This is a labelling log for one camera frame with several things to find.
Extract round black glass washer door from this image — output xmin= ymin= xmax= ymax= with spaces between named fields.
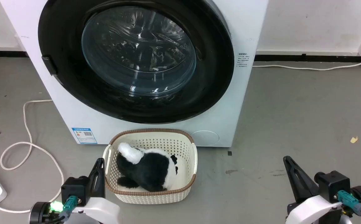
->
xmin=38 ymin=0 xmax=234 ymax=124

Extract white front-load washing machine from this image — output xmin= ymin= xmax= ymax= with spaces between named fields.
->
xmin=0 ymin=0 xmax=269 ymax=147

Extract black and white plush panda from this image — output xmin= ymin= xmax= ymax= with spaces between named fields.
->
xmin=116 ymin=142 xmax=179 ymax=192

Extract black door handle latch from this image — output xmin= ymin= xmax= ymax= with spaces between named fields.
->
xmin=41 ymin=55 xmax=58 ymax=76

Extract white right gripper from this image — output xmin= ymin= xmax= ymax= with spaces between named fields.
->
xmin=283 ymin=156 xmax=344 ymax=224

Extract white power strip cable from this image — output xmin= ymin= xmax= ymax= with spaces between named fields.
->
xmin=0 ymin=99 xmax=64 ymax=214

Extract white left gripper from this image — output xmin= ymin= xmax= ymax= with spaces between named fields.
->
xmin=70 ymin=158 xmax=121 ymax=224

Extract white washer power cable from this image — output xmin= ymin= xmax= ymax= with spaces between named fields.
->
xmin=252 ymin=58 xmax=361 ymax=71

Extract left green connector cable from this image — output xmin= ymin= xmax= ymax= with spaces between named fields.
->
xmin=50 ymin=195 xmax=79 ymax=224

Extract right green connector cable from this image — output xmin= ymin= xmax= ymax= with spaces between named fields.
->
xmin=337 ymin=190 xmax=361 ymax=224

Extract round white filter cover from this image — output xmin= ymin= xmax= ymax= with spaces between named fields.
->
xmin=190 ymin=130 xmax=220 ymax=146

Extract small printed text sticker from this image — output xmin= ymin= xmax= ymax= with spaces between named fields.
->
xmin=237 ymin=53 xmax=250 ymax=68

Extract blue energy label sticker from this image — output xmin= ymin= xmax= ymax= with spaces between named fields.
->
xmin=72 ymin=127 xmax=98 ymax=144

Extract green connector cable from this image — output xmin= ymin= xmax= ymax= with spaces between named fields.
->
xmin=337 ymin=190 xmax=361 ymax=224
xmin=50 ymin=195 xmax=79 ymax=224

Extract cream plastic laundry basket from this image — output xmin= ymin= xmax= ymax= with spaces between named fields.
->
xmin=103 ymin=128 xmax=198 ymax=205

